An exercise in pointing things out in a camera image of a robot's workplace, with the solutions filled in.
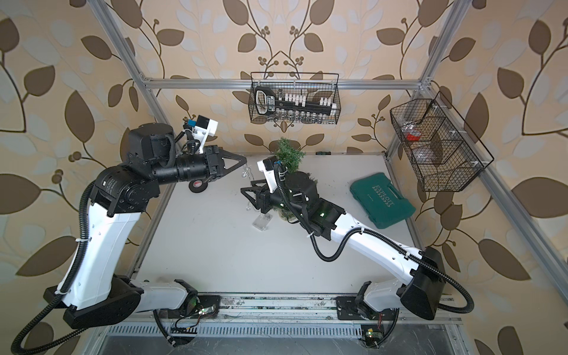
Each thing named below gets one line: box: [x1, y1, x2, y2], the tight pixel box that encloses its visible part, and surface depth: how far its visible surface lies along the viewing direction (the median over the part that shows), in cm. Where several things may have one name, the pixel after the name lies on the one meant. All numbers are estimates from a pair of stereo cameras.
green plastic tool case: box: [349, 172, 417, 229], surface depth 98 cm
